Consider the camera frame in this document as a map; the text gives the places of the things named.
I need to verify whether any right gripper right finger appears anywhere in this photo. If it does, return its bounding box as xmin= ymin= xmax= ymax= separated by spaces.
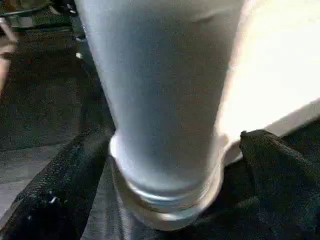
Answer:
xmin=240 ymin=129 xmax=320 ymax=240

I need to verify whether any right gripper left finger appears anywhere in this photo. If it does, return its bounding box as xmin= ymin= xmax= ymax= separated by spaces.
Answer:
xmin=0 ymin=131 xmax=119 ymax=240

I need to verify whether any white plastic table top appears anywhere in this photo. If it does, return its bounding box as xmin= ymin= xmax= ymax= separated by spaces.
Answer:
xmin=111 ymin=0 xmax=320 ymax=231

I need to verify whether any white plastic table leg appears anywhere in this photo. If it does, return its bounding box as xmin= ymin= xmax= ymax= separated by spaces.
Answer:
xmin=74 ymin=0 xmax=249 ymax=214

